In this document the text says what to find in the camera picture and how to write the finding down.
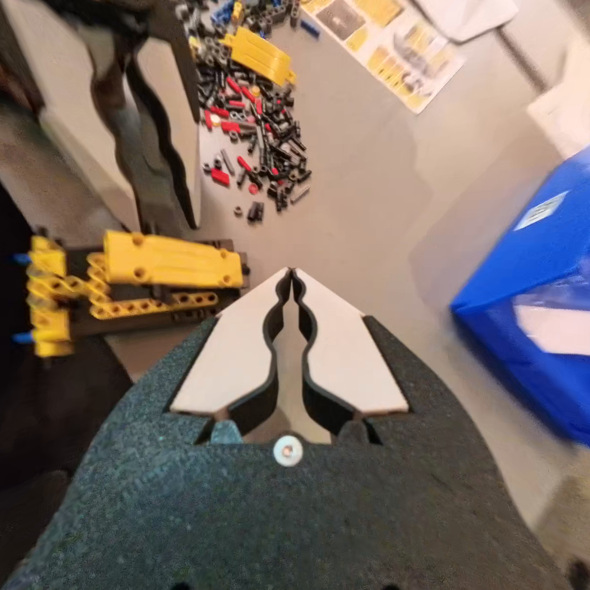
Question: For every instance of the black double pin connector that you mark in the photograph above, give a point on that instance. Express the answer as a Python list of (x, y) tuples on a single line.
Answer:
[(256, 211)]

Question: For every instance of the blue storage bin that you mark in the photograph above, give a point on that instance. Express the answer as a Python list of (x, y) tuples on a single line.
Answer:
[(521, 258)]

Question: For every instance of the yellow curved panel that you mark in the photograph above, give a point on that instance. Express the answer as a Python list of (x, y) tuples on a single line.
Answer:
[(260, 55)]

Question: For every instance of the white paper sheets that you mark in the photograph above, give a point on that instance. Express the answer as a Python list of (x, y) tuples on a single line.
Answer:
[(465, 18)]

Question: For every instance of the clear plastic bag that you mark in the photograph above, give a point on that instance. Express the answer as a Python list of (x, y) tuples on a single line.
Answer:
[(553, 322)]

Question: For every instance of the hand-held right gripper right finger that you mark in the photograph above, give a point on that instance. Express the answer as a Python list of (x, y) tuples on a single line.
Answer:
[(355, 364)]

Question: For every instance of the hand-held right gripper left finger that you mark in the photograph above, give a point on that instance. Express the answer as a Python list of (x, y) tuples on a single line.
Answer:
[(230, 364)]

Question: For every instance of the black and yellow brick assembly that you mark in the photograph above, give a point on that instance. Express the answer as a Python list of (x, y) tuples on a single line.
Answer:
[(138, 306)]

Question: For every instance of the pile of small brick parts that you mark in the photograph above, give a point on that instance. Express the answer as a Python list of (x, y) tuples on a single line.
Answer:
[(272, 138)]

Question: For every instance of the illustrated instruction sheet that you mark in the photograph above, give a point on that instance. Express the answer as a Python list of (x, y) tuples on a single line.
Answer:
[(392, 50)]

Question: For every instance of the yellow panel with grey shafts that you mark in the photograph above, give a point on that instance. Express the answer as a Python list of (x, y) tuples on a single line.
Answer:
[(175, 262)]

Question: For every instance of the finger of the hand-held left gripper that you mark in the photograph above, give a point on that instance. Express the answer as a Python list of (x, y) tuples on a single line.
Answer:
[(69, 92), (177, 115)]

